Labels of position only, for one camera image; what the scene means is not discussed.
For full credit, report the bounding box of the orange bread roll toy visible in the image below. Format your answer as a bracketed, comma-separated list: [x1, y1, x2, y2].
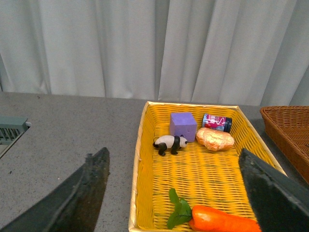
[196, 128, 235, 151]

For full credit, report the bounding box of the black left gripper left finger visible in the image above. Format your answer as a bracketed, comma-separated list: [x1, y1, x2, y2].
[1, 147, 110, 232]

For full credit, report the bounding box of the small pink labelled jar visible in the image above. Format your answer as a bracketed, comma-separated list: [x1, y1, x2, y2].
[202, 113, 232, 133]

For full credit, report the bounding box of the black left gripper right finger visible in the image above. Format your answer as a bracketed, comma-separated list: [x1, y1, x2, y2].
[239, 148, 309, 232]

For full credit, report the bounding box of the orange toy carrot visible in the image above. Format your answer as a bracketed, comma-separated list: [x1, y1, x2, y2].
[167, 188, 261, 232]

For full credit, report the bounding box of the white curtain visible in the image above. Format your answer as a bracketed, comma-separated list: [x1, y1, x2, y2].
[0, 0, 309, 106]

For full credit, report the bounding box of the brown wicker basket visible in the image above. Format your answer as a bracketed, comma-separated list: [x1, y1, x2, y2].
[260, 106, 309, 182]

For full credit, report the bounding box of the purple foam cube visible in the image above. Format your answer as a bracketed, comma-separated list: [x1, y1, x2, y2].
[169, 112, 197, 143]

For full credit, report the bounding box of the green plastic crate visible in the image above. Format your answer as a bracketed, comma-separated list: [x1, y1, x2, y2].
[0, 116, 31, 158]

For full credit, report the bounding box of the black white panda figurine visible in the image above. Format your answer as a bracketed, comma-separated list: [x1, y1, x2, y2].
[153, 135, 188, 156]

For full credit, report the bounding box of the yellow woven basket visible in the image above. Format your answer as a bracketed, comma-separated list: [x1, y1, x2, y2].
[128, 101, 282, 232]

